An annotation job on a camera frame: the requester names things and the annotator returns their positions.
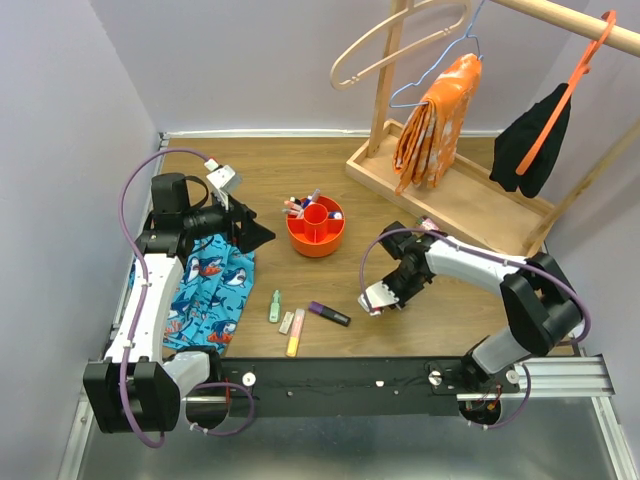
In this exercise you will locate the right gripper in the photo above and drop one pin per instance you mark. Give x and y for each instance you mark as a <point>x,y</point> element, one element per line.
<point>402,296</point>

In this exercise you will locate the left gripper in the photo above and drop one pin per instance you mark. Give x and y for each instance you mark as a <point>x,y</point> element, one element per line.
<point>251,234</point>

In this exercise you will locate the white grey marker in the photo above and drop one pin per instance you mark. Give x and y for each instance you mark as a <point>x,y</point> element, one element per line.
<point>293,209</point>

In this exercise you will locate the black purple highlighter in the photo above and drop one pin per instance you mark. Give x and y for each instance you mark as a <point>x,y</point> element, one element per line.
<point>329,314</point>

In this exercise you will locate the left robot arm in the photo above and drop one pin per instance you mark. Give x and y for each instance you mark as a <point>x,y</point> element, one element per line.
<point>133,389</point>

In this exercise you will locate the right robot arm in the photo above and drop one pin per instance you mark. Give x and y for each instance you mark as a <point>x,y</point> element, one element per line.
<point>540,305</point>

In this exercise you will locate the pink crayon tube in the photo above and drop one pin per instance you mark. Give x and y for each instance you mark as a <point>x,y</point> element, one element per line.
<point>426,223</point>

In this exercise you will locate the blue shark print shorts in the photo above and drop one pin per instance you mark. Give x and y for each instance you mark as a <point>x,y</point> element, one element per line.
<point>210,297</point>

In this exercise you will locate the orange round desk organizer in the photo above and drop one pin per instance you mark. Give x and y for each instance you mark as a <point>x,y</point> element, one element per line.
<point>314,235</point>

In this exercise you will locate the wooden clothes rack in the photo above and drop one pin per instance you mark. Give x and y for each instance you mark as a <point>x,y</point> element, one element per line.
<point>467,203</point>

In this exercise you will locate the grey eraser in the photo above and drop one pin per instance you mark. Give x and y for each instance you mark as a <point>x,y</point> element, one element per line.
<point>286,323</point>

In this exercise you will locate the pink yellow highlighter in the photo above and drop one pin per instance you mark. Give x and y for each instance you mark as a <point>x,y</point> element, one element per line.
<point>295,333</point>

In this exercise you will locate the orange folded cloth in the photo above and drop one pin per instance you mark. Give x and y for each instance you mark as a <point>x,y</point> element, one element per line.
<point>427,145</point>

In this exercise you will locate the black garment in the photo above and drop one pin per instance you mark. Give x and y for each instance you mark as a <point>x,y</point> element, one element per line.
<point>515,142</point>

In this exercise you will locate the orange plastic hanger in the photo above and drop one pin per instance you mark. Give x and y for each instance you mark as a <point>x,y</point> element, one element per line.
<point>582,68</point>

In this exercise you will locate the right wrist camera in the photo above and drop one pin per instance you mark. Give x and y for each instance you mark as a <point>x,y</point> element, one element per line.
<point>376,298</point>

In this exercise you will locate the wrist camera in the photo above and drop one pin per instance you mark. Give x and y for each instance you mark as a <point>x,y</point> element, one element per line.
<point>223,180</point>
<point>376,298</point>

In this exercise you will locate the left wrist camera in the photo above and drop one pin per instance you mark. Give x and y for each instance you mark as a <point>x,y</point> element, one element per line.
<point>223,180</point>

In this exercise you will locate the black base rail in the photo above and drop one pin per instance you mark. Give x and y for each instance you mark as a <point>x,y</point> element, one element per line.
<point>339,387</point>

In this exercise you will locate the blue wire hanger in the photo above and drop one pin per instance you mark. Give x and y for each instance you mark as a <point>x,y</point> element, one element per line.
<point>468,38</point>

